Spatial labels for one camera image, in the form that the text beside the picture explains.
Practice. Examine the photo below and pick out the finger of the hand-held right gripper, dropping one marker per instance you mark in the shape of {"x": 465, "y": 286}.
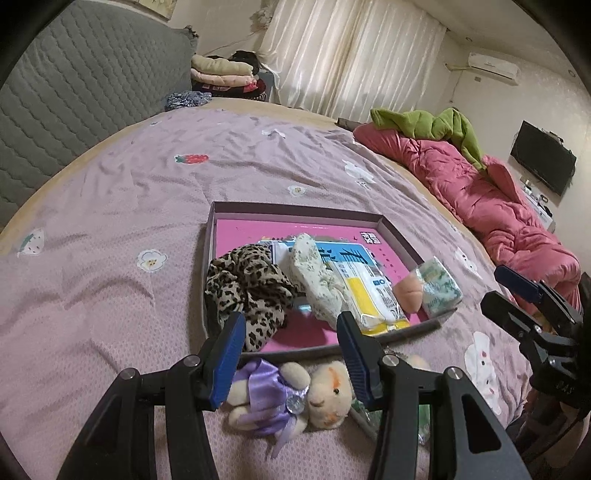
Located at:
{"x": 517, "y": 282}
{"x": 508, "y": 314}

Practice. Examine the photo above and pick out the plush bear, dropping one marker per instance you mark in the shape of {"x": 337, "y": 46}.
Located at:
{"x": 323, "y": 392}

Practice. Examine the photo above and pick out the shallow cardboard box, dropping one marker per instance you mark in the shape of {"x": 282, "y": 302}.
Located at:
{"x": 295, "y": 346}

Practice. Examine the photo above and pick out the cluttered white shelf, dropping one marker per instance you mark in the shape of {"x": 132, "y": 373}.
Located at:
{"x": 538, "y": 203}

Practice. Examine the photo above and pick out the blue patterned cloth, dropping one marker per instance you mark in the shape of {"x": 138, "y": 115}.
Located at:
{"x": 187, "y": 99}

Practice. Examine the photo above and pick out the leopard print scrunchie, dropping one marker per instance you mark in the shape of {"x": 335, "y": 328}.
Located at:
{"x": 249, "y": 286}

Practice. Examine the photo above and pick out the green tissue pack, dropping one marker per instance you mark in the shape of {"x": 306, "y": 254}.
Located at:
{"x": 438, "y": 286}

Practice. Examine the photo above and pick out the dark red folded garment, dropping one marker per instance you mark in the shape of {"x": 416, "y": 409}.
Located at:
{"x": 256, "y": 92}

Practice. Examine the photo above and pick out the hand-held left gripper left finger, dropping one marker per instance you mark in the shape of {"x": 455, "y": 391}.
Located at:
{"x": 226, "y": 364}

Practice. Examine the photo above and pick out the pink folded garment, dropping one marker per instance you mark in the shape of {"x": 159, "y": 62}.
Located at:
{"x": 221, "y": 81}

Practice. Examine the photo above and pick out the black wall television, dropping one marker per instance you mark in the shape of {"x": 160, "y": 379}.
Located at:
{"x": 542, "y": 157}

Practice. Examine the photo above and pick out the black garment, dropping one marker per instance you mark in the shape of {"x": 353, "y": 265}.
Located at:
{"x": 244, "y": 57}

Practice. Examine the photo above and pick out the beige folded garment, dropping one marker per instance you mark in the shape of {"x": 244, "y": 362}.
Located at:
{"x": 221, "y": 65}

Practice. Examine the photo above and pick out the green plastic packet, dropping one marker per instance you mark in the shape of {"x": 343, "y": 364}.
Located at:
{"x": 423, "y": 427}

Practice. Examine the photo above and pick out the cream curtain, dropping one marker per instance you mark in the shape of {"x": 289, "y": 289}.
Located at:
{"x": 351, "y": 50}

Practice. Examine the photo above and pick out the white floral scrunchie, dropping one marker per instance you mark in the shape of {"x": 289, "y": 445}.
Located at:
{"x": 314, "y": 281}

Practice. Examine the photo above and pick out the white air conditioner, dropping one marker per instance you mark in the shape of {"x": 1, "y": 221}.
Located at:
{"x": 493, "y": 65}

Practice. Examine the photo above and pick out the pink book with blue label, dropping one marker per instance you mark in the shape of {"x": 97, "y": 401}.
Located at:
{"x": 240, "y": 235}

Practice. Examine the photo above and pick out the peach makeup sponge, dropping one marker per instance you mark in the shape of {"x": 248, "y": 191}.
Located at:
{"x": 408, "y": 293}

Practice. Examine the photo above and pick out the pink quilt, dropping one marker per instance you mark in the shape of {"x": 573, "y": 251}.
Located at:
{"x": 485, "y": 207}

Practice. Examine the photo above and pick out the purple printed bedspread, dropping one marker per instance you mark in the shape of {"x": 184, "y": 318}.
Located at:
{"x": 115, "y": 194}

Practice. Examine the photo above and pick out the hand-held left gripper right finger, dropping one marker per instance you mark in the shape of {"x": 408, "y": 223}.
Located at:
{"x": 360, "y": 364}

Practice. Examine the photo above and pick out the white yellow tissue packet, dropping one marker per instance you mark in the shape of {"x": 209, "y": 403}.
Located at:
{"x": 364, "y": 295}

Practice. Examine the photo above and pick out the grey quilted headboard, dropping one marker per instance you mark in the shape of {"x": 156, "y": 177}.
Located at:
{"x": 69, "y": 83}

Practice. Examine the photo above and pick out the green blanket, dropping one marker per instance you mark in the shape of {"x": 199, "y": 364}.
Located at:
{"x": 415, "y": 122}

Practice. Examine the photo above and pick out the white blue tissue packet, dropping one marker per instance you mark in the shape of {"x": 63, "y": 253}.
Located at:
{"x": 278, "y": 251}

